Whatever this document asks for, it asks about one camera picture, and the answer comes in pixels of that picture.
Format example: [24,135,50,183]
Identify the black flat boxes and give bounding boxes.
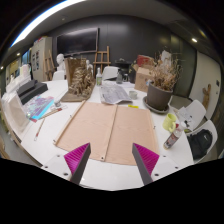
[16,79,49,105]

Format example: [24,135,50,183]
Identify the light wooden panel board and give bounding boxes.
[53,99,160,167]

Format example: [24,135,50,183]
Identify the black wall screen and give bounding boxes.
[55,27,100,57]

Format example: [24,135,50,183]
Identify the printed newspaper sheet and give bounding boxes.
[98,81,133,105]

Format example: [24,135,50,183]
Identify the black backpack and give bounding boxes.
[187,129,213,160]

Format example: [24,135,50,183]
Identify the wooden figure sculpture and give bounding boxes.
[202,83,212,111]

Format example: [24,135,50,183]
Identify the white chair with green cushion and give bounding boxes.
[186,119,219,164]

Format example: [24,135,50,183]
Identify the dark double door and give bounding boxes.
[171,33,198,98]

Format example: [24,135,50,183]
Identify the brown carved relief sculpture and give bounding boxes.
[60,58,97,103]

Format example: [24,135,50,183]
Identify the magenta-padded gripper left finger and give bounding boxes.
[41,142,92,186]

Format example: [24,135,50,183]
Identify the white plaster figurine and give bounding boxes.
[85,59,94,76]

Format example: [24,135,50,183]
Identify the wooden easel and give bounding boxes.
[92,45,112,76]
[43,49,56,81]

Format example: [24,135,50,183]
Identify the dried plant in dark pot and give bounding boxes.
[145,49,183,112]

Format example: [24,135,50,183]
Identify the small white cup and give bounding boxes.
[128,89,138,100]

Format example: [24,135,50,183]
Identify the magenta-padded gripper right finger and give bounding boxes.
[131,142,183,186]

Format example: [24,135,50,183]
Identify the paint brush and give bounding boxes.
[33,116,47,142]

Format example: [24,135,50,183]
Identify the clear bottle with white cap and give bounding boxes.
[163,124,184,150]

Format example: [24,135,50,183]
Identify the colourful painted sheet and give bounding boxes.
[23,94,55,121]

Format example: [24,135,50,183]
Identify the dark round plant saucer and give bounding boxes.
[142,95,171,115]

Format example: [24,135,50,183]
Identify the cardboard box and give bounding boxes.
[134,66,156,93]

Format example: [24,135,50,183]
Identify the stack of papers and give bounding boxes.
[176,106,198,129]

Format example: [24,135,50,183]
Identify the white cabinet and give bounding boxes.
[30,35,53,83]

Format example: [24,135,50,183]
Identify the yellow-green mug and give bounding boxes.
[162,113,178,133]

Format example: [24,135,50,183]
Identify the white plastic chair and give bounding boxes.
[176,99,208,131]

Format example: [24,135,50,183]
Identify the white-green spray bottle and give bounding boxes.
[95,67,103,87]

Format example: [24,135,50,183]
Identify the white plaster bust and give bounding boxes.
[52,53,67,81]

